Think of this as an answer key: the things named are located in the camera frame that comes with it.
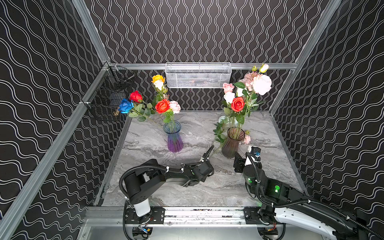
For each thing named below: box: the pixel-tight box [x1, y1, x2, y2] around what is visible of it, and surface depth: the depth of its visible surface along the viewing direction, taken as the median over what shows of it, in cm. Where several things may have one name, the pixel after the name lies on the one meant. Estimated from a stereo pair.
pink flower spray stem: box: [236, 63, 272, 133], surface depth 57 cm
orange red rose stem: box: [230, 97, 248, 138], surface depth 65 cm
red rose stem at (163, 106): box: [154, 98, 174, 127], surface depth 75 cm
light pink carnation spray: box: [244, 130, 251, 145], surface depth 100 cm
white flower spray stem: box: [210, 107, 232, 158], surface depth 107 cm
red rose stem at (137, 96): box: [129, 90, 157, 115], surface depth 71 cm
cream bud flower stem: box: [153, 80, 168, 102], surface depth 75 cm
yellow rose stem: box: [151, 74, 166, 83], surface depth 79 cm
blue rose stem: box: [118, 98, 157, 124], surface depth 65 cm
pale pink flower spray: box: [169, 100, 181, 132], surface depth 80 cm
